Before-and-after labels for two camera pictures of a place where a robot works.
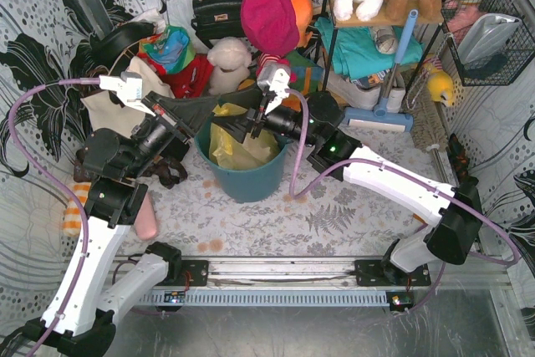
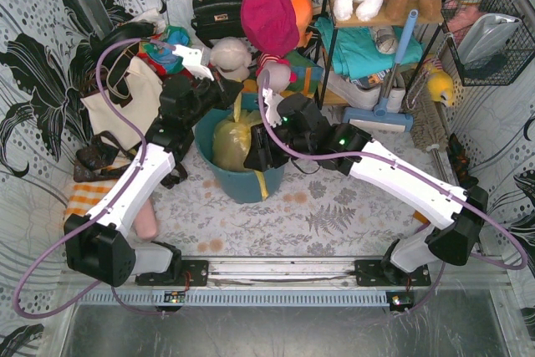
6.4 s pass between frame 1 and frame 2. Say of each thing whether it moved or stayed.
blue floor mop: stayed
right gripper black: moved
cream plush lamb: stayed
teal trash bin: stayed
